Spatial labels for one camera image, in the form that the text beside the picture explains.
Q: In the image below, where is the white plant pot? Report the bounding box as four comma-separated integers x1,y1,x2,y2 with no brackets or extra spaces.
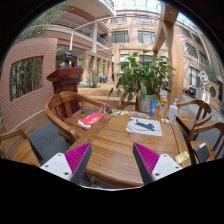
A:
138,95,151,113

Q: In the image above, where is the green potted plant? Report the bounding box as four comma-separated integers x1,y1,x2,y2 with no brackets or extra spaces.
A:
109,52,175,101

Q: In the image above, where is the grey mouse pad with cat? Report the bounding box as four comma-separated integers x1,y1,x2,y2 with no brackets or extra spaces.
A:
126,117,163,136

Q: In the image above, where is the wooden chair behind table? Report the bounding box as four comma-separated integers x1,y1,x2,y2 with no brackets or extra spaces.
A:
117,92,138,112

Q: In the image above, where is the wooden chair front left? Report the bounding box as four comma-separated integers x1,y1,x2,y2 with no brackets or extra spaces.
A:
0,129,42,167

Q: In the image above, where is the wooden armchair left near table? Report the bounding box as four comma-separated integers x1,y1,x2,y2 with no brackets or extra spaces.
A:
45,91,110,142

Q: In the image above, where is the wooden pillar frame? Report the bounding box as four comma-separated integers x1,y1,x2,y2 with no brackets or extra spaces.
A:
153,2,184,104

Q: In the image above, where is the yellow snack packet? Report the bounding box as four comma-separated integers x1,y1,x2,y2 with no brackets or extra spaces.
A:
175,151,189,164

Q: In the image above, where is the blue tube bottle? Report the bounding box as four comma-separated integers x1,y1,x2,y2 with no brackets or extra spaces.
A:
150,99,157,117

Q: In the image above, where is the white pump dispenser bottle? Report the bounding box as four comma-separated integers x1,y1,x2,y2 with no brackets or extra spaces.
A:
168,99,178,122

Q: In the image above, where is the wooden chair right far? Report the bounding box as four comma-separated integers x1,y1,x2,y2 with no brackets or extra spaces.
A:
176,99,213,134

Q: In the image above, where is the wooden chair right near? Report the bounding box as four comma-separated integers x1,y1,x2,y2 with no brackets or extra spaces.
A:
186,121,224,165

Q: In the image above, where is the dark bust statue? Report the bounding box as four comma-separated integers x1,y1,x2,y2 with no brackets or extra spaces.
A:
59,50,72,68

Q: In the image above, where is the yellow orange bottle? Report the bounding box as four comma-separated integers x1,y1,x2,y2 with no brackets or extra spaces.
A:
158,91,168,118

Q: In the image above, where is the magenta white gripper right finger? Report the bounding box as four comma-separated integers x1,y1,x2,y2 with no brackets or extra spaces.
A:
133,143,182,185

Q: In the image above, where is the red white bag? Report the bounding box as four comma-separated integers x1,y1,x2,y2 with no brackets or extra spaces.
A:
78,112,104,129

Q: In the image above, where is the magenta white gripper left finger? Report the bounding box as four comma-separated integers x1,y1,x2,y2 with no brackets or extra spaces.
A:
41,142,92,185

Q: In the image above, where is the dark red wooden pedestal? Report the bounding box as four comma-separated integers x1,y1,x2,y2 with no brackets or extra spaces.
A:
46,67,84,116

